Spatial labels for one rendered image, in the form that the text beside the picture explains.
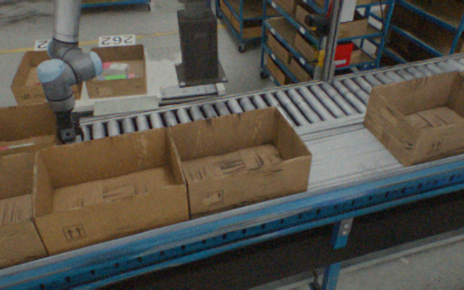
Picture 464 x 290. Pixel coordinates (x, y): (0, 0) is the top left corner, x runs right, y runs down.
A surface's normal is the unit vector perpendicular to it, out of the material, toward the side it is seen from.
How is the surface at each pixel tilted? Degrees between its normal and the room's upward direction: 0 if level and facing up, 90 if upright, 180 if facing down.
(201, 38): 90
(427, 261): 0
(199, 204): 91
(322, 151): 0
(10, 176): 90
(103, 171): 89
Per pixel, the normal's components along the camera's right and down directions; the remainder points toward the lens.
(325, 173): 0.00, -0.78
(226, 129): 0.32, 0.58
